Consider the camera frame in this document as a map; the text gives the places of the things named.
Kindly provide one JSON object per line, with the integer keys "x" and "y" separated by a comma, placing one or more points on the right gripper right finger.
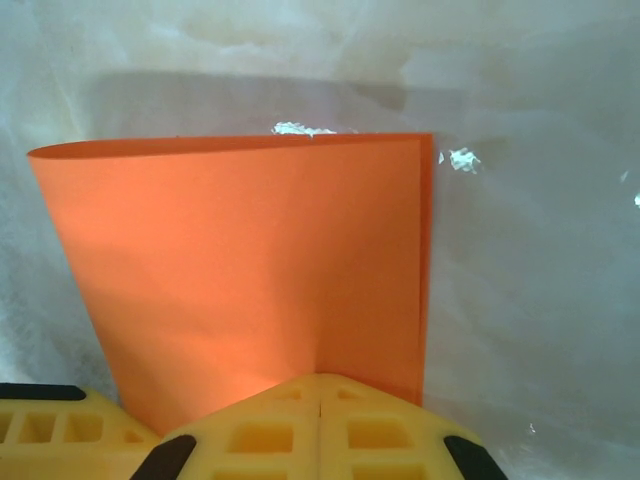
{"x": 390, "y": 440}

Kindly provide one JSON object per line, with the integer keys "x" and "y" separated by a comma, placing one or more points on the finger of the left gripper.
{"x": 50, "y": 450}

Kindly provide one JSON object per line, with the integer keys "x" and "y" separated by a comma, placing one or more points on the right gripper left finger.
{"x": 250, "y": 440}

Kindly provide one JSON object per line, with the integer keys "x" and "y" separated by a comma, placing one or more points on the orange paper sheet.
{"x": 250, "y": 250}

